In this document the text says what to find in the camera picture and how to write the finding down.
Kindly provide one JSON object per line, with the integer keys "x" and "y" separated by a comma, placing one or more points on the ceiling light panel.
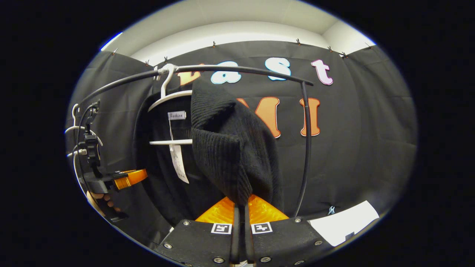
{"x": 111, "y": 40}

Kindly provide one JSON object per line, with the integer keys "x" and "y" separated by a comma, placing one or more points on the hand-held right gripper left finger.
{"x": 236, "y": 237}

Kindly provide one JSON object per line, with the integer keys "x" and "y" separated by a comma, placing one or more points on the white plastic clothes hanger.
{"x": 74, "y": 127}
{"x": 174, "y": 95}

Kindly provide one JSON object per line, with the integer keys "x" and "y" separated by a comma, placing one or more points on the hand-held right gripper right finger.
{"x": 248, "y": 237}

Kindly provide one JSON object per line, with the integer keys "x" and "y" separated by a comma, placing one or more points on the cyan tie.
{"x": 331, "y": 210}

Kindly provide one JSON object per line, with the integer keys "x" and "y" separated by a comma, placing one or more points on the black backdrop cloth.
{"x": 363, "y": 148}

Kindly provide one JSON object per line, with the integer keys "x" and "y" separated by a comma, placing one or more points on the black clothes rack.
{"x": 241, "y": 69}

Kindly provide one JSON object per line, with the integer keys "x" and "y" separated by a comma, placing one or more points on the black knit garment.
{"x": 230, "y": 148}

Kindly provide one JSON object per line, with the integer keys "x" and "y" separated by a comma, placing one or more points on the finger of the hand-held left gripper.
{"x": 130, "y": 178}

